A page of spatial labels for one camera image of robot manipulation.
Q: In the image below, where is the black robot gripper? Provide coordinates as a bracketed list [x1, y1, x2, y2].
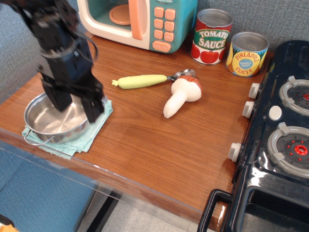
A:
[39, 36, 105, 123]

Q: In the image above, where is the small steel pot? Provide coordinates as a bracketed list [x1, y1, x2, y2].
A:
[24, 93, 89, 146]

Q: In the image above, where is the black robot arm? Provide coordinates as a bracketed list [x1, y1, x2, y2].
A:
[1, 0, 104, 123]

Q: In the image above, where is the light blue folded cloth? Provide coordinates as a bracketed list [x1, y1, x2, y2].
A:
[21, 99, 113, 160]

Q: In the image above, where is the orange microwave turntable plate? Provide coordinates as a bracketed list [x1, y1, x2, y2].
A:
[109, 4, 130, 26]

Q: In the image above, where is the white plush mushroom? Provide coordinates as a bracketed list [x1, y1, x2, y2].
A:
[163, 75, 202, 118]

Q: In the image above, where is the teal toy microwave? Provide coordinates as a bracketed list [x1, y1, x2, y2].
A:
[77, 0, 197, 54]

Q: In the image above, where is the orange plush object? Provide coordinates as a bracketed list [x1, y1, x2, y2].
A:
[0, 224, 19, 232]

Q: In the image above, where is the tomato sauce can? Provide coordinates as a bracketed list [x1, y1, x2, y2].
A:
[191, 8, 233, 65]

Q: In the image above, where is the pineapple slices can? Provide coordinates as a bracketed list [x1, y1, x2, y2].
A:
[226, 31, 269, 77]

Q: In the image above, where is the black toy stove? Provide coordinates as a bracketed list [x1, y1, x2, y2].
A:
[198, 40, 309, 232]

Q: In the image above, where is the green carrot-handle spoon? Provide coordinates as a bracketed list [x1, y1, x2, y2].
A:
[112, 69, 196, 89]

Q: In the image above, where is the black cable loop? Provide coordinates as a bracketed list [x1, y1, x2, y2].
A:
[77, 31, 99, 62]

